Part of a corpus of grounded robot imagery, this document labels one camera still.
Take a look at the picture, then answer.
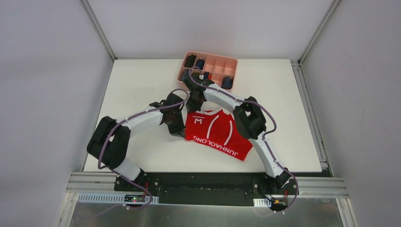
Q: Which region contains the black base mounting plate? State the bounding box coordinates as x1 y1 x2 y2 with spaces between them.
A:
114 172 298 206

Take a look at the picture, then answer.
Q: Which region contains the blue orange rolled underwear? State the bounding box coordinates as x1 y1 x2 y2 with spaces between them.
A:
202 72 209 81

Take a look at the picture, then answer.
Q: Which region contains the navy rolled underwear top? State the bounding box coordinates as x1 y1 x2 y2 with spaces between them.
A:
195 59 205 70

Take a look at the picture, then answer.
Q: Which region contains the red underwear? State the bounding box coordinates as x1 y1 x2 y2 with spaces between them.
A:
185 108 253 161

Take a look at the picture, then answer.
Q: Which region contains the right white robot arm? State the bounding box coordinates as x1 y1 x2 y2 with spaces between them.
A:
183 76 292 194

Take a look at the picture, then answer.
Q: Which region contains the dark blue rolled underwear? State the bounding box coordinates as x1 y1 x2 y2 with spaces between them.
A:
221 77 234 90

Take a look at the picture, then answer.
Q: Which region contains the black rolled underwear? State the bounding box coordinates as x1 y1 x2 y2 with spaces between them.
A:
184 54 197 68

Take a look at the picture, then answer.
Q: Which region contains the blue striped rolled underwear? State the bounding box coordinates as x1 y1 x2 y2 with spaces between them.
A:
180 69 189 81

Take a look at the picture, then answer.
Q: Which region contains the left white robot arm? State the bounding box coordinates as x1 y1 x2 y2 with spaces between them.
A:
87 92 185 191

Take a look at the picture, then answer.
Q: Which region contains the pink compartment organizer box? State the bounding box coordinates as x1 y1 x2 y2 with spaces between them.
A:
176 51 238 91

